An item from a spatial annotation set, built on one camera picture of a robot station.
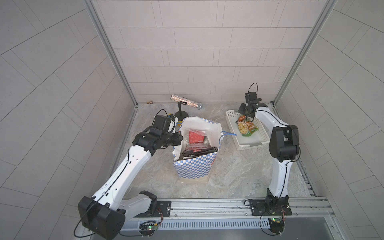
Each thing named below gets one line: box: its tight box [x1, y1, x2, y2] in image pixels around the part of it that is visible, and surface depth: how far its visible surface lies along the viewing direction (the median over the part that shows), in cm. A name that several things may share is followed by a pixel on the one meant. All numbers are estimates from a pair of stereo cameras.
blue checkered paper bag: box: [172, 116, 237, 184], surface depth 72 cm
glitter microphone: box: [170, 94, 203, 110], surface depth 96 cm
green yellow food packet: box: [235, 115, 259, 137], surface depth 103 cm
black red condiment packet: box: [182, 146, 218, 157], surface depth 76 cm
